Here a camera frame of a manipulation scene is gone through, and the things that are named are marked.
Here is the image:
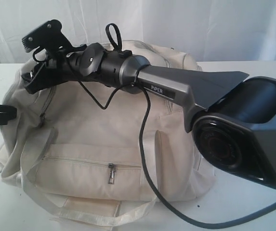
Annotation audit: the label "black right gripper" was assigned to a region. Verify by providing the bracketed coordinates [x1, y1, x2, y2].
[0, 44, 87, 126]

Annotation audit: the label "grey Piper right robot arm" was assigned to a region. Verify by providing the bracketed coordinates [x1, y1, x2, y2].
[22, 43, 276, 189]

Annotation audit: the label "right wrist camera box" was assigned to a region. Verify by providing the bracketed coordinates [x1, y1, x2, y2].
[22, 19, 73, 53]

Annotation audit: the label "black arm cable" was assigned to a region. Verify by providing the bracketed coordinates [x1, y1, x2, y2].
[31, 23, 276, 223]

